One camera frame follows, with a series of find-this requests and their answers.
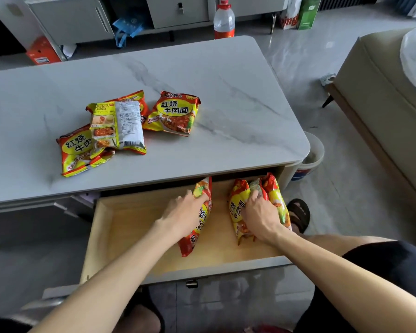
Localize clear bottle with red cap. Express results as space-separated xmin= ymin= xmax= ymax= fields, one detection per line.
xmin=213 ymin=0 xmax=236 ymax=40

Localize red yellow instant noodle packet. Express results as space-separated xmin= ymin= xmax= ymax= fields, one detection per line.
xmin=90 ymin=101 xmax=147 ymax=156
xmin=56 ymin=125 xmax=116 ymax=178
xmin=259 ymin=173 xmax=292 ymax=231
xmin=86 ymin=90 xmax=150 ymax=125
xmin=142 ymin=91 xmax=201 ymax=137
xmin=228 ymin=179 xmax=264 ymax=246
xmin=178 ymin=177 xmax=213 ymax=258

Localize person's right hand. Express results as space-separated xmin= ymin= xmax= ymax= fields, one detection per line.
xmin=241 ymin=190 xmax=292 ymax=245

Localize blue bag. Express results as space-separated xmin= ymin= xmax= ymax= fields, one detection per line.
xmin=112 ymin=16 xmax=145 ymax=48

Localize orange cardboard box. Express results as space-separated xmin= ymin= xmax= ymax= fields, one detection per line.
xmin=26 ymin=35 xmax=62 ymax=65

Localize wooden drawer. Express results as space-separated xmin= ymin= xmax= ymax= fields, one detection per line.
xmin=79 ymin=175 xmax=296 ymax=285

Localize white and red bag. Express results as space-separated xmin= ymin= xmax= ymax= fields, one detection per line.
xmin=280 ymin=0 xmax=303 ymax=30

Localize grey marble coffee table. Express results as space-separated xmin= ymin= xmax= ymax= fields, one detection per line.
xmin=0 ymin=35 xmax=311 ymax=333

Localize black sandal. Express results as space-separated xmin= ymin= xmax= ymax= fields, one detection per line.
xmin=287 ymin=198 xmax=311 ymax=235

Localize dark radiator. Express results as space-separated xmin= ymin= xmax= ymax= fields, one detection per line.
xmin=319 ymin=0 xmax=380 ymax=12

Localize person's right forearm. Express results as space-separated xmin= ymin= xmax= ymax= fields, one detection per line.
xmin=269 ymin=228 xmax=416 ymax=333

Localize beige sofa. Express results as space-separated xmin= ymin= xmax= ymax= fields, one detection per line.
xmin=321 ymin=28 xmax=416 ymax=240

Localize black shorts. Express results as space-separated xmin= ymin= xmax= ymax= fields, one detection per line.
xmin=294 ymin=240 xmax=416 ymax=333

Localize person's left leg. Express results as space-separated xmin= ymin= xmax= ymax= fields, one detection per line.
xmin=114 ymin=303 xmax=162 ymax=333

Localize person's leg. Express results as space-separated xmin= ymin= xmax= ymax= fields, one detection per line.
xmin=114 ymin=303 xmax=162 ymax=333
xmin=298 ymin=234 xmax=404 ymax=258

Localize white plastic bucket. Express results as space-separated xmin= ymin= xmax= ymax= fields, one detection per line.
xmin=291 ymin=132 xmax=325 ymax=182

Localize green box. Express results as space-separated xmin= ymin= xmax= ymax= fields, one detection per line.
xmin=297 ymin=0 xmax=322 ymax=31

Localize person's right leg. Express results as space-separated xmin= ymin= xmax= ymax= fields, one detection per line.
xmin=298 ymin=234 xmax=404 ymax=258

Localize white paper sheet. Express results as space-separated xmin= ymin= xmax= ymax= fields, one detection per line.
xmin=60 ymin=44 xmax=78 ymax=60

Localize person's left forearm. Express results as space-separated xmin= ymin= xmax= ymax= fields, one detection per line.
xmin=29 ymin=222 xmax=181 ymax=333

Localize person's left hand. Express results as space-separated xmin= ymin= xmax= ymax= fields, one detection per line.
xmin=156 ymin=190 xmax=210 ymax=245

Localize grey cabinet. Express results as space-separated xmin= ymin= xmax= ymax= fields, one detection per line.
xmin=0 ymin=0 xmax=289 ymax=49

